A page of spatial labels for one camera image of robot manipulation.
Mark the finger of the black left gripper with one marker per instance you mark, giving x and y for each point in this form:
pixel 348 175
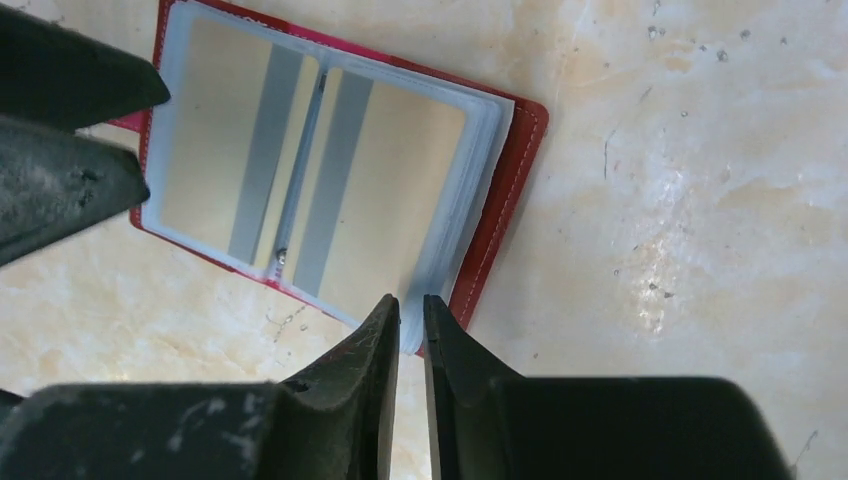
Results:
pixel 55 184
pixel 61 78

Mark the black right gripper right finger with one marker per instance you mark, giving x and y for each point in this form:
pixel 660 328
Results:
pixel 471 433

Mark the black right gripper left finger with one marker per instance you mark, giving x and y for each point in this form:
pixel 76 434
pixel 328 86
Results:
pixel 336 416

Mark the gold credit card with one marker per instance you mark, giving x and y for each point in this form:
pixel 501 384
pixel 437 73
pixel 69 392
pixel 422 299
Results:
pixel 379 158
pixel 242 107

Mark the red leather card holder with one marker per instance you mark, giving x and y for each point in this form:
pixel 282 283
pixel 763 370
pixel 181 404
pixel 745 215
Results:
pixel 499 144

